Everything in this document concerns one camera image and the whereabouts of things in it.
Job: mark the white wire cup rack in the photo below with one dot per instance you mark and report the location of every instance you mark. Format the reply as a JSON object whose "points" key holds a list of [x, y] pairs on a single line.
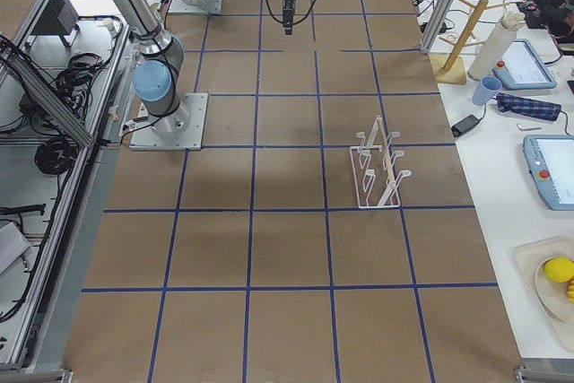
{"points": [[375, 177]]}

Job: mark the wooden mug tree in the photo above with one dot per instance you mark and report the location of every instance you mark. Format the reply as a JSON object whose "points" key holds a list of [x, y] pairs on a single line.
{"points": [[451, 69]]}

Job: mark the blue plaid cloth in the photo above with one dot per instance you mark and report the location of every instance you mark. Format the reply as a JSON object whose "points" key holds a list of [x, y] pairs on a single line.
{"points": [[528, 107]]}

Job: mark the blue teach pendant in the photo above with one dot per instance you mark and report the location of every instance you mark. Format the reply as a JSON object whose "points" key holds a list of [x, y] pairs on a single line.
{"points": [[549, 159], [520, 68]]}

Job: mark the yellow lemon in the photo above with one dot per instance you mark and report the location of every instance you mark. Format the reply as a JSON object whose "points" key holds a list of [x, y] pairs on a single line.
{"points": [[559, 269]]}

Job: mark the light blue cup on desk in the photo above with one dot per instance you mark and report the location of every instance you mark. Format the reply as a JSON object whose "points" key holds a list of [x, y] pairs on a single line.
{"points": [[487, 88]]}

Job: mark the blue teach pendant far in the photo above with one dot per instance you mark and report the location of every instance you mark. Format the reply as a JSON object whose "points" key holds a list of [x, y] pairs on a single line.
{"points": [[520, 68]]}

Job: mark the blue teach pendant near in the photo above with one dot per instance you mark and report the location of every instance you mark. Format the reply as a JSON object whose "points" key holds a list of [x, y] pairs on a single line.
{"points": [[549, 159]]}

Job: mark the beige tray with plate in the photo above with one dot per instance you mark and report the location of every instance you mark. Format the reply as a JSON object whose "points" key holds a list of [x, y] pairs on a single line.
{"points": [[552, 296]]}

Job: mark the black power adapter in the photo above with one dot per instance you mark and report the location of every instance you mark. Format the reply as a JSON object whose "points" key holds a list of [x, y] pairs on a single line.
{"points": [[465, 125]]}

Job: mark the beige water bottle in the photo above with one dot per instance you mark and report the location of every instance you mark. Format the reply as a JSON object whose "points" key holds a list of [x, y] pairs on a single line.
{"points": [[497, 43]]}

